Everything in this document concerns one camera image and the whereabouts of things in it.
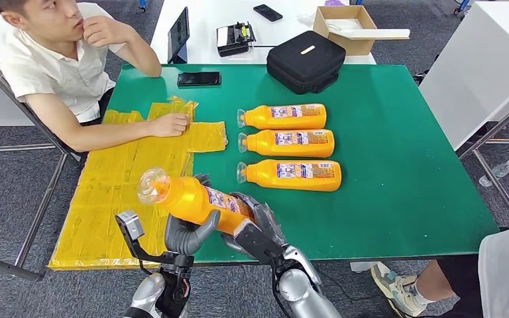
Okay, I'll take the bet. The person's left hand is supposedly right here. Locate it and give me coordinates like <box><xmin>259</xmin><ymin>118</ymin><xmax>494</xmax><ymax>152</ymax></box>
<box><xmin>82</xmin><ymin>15</ymin><xmax>126</xmax><ymax>48</ymax></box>

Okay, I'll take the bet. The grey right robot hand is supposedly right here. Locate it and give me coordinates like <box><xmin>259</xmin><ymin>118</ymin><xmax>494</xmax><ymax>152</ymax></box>
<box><xmin>220</xmin><ymin>191</ymin><xmax>288</xmax><ymax>260</ymax></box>

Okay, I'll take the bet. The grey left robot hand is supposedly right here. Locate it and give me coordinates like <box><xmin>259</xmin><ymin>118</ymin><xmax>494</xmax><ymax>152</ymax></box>
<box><xmin>164</xmin><ymin>174</ymin><xmax>221</xmax><ymax>256</ymax></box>

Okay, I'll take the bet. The person's right hand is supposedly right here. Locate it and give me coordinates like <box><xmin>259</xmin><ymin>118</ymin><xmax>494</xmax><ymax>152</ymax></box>
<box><xmin>148</xmin><ymin>113</ymin><xmax>190</xmax><ymax>138</ymax></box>

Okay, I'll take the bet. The orange detergent bottle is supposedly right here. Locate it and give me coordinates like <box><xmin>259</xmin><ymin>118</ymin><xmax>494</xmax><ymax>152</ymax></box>
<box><xmin>236</xmin><ymin>159</ymin><xmax>343</xmax><ymax>193</ymax></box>
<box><xmin>236</xmin><ymin>103</ymin><xmax>327</xmax><ymax>131</ymax></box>
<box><xmin>237</xmin><ymin>129</ymin><xmax>336</xmax><ymax>159</ymax></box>
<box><xmin>137</xmin><ymin>166</ymin><xmax>255</xmax><ymax>237</ymax></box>

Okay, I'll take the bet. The clear plastic water bottle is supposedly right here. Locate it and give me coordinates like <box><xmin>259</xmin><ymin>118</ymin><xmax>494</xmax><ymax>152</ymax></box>
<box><xmin>478</xmin><ymin>159</ymin><xmax>509</xmax><ymax>188</ymax></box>

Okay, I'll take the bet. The black smartphone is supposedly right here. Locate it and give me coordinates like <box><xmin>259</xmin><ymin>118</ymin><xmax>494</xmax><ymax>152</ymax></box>
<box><xmin>176</xmin><ymin>71</ymin><xmax>222</xmax><ymax>87</ymax></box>
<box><xmin>253</xmin><ymin>4</ymin><xmax>284</xmax><ymax>23</ymax></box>

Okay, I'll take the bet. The black tablet on stand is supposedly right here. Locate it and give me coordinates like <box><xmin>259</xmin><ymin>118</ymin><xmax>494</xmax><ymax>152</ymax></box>
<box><xmin>167</xmin><ymin>6</ymin><xmax>191</xmax><ymax>65</ymax></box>

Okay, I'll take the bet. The yellow taped cardboard mat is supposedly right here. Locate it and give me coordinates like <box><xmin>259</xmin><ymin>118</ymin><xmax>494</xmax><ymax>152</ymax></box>
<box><xmin>47</xmin><ymin>96</ymin><xmax>229</xmax><ymax>271</ymax></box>

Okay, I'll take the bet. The black and white label printer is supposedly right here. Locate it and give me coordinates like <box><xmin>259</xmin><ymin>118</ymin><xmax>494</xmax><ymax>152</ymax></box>
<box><xmin>215</xmin><ymin>22</ymin><xmax>256</xmax><ymax>58</ymax></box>

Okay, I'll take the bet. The green top table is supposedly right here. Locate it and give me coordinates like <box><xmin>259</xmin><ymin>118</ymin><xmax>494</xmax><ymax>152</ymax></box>
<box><xmin>105</xmin><ymin>64</ymin><xmax>500</xmax><ymax>266</ymax></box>

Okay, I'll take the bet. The black zippered carrying case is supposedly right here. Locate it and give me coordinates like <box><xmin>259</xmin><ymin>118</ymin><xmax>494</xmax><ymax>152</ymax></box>
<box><xmin>266</xmin><ymin>30</ymin><xmax>347</xmax><ymax>95</ymax></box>

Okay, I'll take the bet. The open cardboard box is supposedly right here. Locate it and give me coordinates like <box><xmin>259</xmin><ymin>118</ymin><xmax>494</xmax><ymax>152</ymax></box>
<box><xmin>312</xmin><ymin>5</ymin><xmax>377</xmax><ymax>56</ymax></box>

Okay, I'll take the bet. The white packing material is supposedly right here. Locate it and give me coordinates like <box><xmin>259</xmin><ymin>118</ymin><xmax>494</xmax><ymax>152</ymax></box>
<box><xmin>324</xmin><ymin>18</ymin><xmax>363</xmax><ymax>34</ymax></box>

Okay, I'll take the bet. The white table with steel legs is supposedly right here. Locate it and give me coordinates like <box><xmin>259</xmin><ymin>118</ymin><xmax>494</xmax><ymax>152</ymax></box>
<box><xmin>418</xmin><ymin>1</ymin><xmax>509</xmax><ymax>227</ymax></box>

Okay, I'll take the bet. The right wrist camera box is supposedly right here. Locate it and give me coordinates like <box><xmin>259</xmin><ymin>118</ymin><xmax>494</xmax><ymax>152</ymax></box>
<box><xmin>233</xmin><ymin>218</ymin><xmax>290</xmax><ymax>267</ymax></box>

